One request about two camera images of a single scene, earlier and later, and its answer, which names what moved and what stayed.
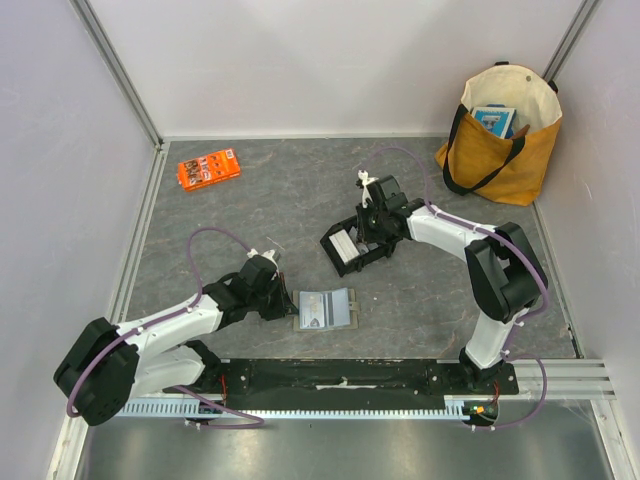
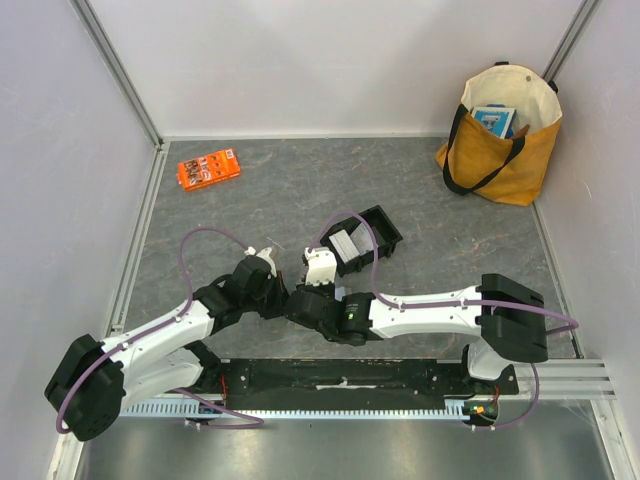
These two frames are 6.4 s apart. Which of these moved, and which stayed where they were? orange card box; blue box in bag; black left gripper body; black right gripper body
Moved: black right gripper body
Stayed: black left gripper body; blue box in bag; orange card box
